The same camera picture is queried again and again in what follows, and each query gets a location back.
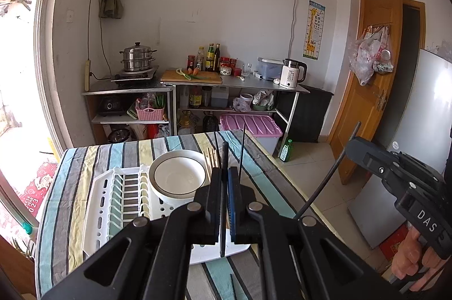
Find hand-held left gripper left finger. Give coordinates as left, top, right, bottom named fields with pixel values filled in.
left=42, top=166, right=222, bottom=300

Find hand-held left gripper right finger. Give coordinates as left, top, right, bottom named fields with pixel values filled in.
left=227, top=166, right=403, bottom=300

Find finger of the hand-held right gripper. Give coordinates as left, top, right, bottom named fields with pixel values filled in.
left=364, top=154, right=421, bottom=197
left=345, top=137, right=393, bottom=164

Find person's right hand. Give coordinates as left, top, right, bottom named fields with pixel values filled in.
left=391, top=226, right=451, bottom=292

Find wooden door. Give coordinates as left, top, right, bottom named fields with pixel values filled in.
left=328, top=0, right=403, bottom=186

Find white bowl with dark rim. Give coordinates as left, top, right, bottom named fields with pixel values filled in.
left=148, top=149, right=206, bottom=207

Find red box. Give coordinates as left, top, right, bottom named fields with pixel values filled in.
left=379, top=226, right=410, bottom=263

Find black panel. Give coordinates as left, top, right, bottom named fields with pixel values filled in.
left=275, top=86, right=334, bottom=144

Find silver refrigerator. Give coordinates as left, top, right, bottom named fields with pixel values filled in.
left=348, top=48, right=452, bottom=249

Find green plastic bottle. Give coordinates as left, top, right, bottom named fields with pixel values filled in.
left=277, top=139, right=294, bottom=163

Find pink lid storage box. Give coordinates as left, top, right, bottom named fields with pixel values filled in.
left=219, top=114, right=284, bottom=154

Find cooking oil bottle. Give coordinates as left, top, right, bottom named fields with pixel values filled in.
left=202, top=111, right=220, bottom=133
left=178, top=110, right=198, bottom=135

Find hanging plastic bags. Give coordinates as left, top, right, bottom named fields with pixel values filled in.
left=348, top=28, right=394, bottom=86

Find white plastic dish rack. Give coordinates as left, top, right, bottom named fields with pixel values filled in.
left=82, top=164, right=255, bottom=265

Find white electric kettle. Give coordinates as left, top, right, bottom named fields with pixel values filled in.
left=280, top=58, right=308, bottom=89

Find bag of kitchen supplies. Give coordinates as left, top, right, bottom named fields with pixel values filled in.
left=252, top=90, right=278, bottom=111

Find pink plastic basket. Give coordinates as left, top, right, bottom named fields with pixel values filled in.
left=135, top=106, right=166, bottom=122

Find steel bowl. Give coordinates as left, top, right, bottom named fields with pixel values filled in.
left=108, top=129, right=132, bottom=144

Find grey plastic container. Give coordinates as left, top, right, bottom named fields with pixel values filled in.
left=257, top=56, right=285, bottom=80

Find long steel shelf table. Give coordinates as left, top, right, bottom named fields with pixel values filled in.
left=162, top=76, right=311, bottom=145

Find wooden cutting board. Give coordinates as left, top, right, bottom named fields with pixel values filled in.
left=160, top=70, right=223, bottom=84

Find green onion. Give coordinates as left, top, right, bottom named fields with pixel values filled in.
left=177, top=68, right=209, bottom=79

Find black kitchen appliance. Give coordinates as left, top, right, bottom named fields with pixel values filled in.
left=98, top=97, right=122, bottom=116

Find striped tablecloth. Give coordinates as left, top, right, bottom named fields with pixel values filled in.
left=35, top=131, right=340, bottom=300

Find black cooktop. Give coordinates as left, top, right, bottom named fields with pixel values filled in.
left=110, top=66, right=159, bottom=86

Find small steel shelf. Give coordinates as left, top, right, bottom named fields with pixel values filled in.
left=82, top=78, right=175, bottom=143

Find stainless steel steamer pot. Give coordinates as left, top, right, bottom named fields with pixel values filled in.
left=119, top=42, right=158, bottom=72

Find wooden chair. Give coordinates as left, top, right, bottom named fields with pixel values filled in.
left=0, top=235, right=38, bottom=297

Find glass sliding door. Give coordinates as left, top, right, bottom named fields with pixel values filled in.
left=0, top=0, right=71, bottom=233

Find giraffe wall poster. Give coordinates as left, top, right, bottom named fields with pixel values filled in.
left=304, top=0, right=325, bottom=61

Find black wall cable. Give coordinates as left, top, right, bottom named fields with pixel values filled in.
left=86, top=0, right=115, bottom=79

